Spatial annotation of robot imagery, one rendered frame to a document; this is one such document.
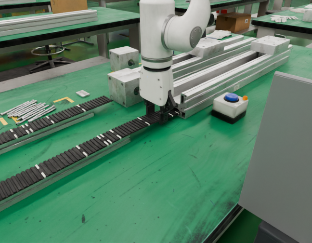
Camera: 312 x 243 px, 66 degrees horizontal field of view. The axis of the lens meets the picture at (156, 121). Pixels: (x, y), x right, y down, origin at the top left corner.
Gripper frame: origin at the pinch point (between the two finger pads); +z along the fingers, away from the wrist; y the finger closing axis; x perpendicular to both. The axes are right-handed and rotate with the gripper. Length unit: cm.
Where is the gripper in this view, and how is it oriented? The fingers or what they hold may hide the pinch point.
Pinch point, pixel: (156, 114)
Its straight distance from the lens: 73.8
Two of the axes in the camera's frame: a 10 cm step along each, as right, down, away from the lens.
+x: 7.2, -3.7, 5.8
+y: 6.9, 3.9, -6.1
